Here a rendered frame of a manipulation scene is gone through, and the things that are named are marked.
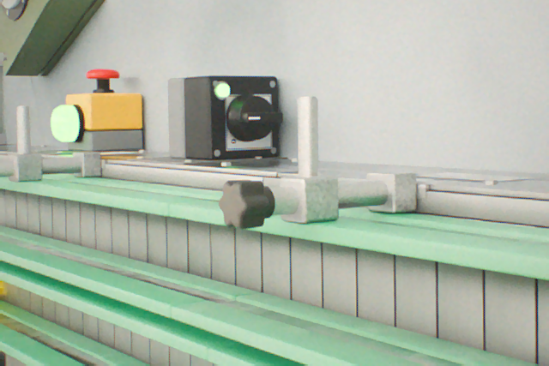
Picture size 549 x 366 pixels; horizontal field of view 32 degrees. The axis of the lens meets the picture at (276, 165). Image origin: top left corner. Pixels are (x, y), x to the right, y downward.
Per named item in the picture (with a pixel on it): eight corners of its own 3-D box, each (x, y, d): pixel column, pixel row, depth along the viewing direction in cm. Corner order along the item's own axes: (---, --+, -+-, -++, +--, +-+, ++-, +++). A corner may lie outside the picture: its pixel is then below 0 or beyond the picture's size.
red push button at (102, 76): (81, 97, 118) (80, 69, 118) (111, 97, 120) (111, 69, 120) (95, 96, 114) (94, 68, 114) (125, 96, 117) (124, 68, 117)
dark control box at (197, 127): (238, 155, 100) (167, 159, 95) (238, 78, 100) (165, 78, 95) (285, 158, 94) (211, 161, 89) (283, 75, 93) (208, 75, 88)
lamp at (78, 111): (70, 141, 117) (46, 142, 116) (69, 105, 117) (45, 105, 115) (85, 141, 114) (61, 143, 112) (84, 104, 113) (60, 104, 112)
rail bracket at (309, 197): (387, 208, 63) (212, 225, 55) (385, 96, 63) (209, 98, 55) (430, 213, 60) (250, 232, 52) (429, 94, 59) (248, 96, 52)
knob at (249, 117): (265, 141, 92) (286, 141, 90) (226, 142, 90) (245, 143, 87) (264, 93, 92) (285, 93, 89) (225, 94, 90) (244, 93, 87)
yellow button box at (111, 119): (121, 148, 123) (66, 151, 118) (119, 90, 122) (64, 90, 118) (147, 150, 117) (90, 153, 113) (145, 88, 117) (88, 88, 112)
